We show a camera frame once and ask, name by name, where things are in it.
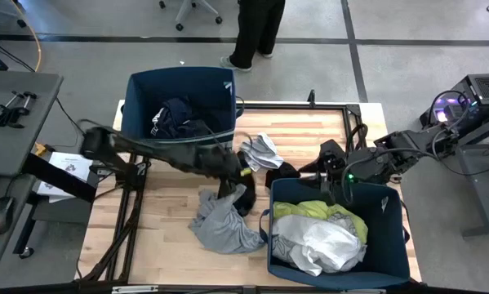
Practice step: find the small yellow cloth piece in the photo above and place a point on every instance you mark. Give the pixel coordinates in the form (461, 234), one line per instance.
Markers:
(246, 172)

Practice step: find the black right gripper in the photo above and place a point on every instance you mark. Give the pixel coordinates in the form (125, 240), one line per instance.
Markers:
(333, 161)

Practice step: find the black computer with lights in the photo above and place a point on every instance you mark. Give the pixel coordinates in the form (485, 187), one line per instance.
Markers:
(483, 94)

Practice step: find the black clamp tool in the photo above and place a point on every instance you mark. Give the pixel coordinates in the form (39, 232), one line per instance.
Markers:
(11, 110)

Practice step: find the white and grey garment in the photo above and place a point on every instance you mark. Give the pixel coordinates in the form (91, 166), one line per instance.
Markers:
(262, 153)

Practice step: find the small black garment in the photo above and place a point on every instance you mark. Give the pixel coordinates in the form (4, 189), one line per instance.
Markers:
(283, 171)

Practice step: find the white printed paper sheet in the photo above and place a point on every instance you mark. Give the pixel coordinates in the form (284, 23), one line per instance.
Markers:
(70, 167)

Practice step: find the black camera clamp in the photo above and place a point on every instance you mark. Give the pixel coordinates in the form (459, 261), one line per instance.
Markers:
(311, 98)

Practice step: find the black mounting beam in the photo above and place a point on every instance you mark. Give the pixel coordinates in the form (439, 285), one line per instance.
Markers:
(60, 179)

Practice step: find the striped fabric basket without label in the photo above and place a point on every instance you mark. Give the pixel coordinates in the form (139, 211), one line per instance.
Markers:
(385, 253)

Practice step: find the navy garment with white print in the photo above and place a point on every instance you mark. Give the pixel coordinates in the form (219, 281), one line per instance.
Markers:
(179, 118)

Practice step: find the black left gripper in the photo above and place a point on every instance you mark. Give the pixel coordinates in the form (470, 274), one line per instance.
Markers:
(225, 165)

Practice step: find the striped fabric basket with label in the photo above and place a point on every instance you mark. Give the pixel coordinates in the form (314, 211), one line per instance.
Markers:
(146, 90)

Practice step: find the grey metal stand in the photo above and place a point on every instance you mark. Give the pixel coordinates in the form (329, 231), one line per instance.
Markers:
(481, 183)

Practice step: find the white crumpled garment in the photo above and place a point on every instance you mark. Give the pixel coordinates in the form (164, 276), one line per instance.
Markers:
(321, 245)

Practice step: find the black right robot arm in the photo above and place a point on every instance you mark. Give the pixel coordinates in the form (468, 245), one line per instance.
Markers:
(391, 161)

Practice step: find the office chair base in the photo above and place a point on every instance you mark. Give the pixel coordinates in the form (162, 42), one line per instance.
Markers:
(187, 8)

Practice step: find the yellow-green garment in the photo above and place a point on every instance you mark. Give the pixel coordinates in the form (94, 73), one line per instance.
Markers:
(305, 209)

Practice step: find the person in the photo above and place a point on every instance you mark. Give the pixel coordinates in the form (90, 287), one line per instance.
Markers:
(256, 32)

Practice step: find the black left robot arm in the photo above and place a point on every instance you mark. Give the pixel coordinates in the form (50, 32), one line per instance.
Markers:
(162, 153)

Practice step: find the small yellow connector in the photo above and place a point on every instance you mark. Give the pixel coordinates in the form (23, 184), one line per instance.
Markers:
(40, 149)

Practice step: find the grey t-shirt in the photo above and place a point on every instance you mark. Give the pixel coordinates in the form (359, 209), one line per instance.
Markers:
(223, 228)

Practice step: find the black computer mouse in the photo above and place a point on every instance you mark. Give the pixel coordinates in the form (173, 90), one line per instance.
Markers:
(1, 214)

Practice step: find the grey desk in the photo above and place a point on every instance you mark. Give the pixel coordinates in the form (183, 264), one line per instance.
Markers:
(7, 139)

